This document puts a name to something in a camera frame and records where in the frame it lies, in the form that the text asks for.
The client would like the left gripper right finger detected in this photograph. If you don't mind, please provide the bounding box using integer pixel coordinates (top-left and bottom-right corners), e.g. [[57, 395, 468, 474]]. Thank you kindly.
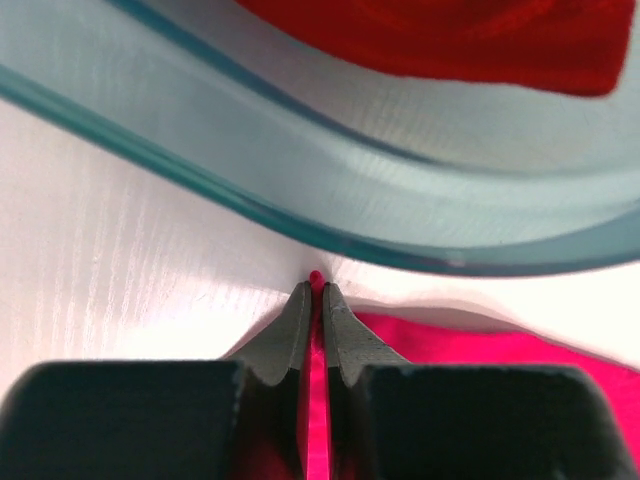
[[322, 283, 630, 479]]

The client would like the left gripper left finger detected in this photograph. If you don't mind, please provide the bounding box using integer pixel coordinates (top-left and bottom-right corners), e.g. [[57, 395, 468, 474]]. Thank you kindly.
[[1, 282, 312, 479]]

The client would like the magenta t-shirt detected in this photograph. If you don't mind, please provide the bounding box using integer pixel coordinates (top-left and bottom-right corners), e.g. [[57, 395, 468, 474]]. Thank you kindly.
[[296, 273, 639, 479]]

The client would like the grey plastic basket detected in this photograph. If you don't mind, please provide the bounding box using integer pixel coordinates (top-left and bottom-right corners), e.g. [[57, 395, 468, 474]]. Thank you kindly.
[[1, 1, 639, 276]]

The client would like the red t-shirt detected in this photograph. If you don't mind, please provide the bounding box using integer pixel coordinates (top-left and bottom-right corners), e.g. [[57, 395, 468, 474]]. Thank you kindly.
[[241, 0, 636, 97]]

